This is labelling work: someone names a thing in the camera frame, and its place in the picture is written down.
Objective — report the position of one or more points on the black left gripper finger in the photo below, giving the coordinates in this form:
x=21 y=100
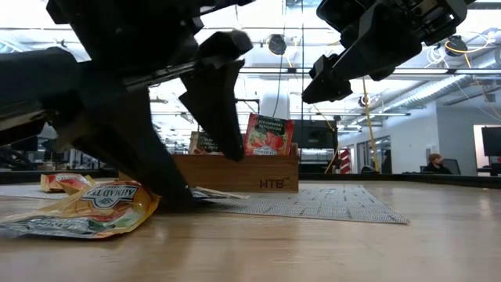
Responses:
x=125 y=133
x=215 y=105

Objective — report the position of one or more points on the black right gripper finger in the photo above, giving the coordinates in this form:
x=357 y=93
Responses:
x=375 y=47
x=325 y=64

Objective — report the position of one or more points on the beige tea packet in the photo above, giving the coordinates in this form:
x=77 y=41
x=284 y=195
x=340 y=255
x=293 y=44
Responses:
x=201 y=143

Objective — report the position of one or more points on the red strawberry tea packet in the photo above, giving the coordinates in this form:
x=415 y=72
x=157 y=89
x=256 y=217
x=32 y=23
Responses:
x=270 y=137

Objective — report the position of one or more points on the wooden compartment tea box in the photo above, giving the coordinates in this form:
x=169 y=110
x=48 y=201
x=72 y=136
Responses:
x=254 y=172

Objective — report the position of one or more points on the large black screen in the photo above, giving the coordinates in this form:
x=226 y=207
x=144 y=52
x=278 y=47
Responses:
x=315 y=135

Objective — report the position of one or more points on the person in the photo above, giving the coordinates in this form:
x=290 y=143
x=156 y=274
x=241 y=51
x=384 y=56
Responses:
x=433 y=164

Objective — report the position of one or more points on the black monitor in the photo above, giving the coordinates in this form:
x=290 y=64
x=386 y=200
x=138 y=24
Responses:
x=491 y=141

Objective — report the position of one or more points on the grey woven placemat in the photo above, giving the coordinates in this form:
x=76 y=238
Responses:
x=313 y=203

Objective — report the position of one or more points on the red white striped post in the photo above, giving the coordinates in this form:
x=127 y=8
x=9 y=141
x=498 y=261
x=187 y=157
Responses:
x=345 y=160

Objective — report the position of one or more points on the black aluminium table frame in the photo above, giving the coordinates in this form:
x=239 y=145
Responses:
x=391 y=177

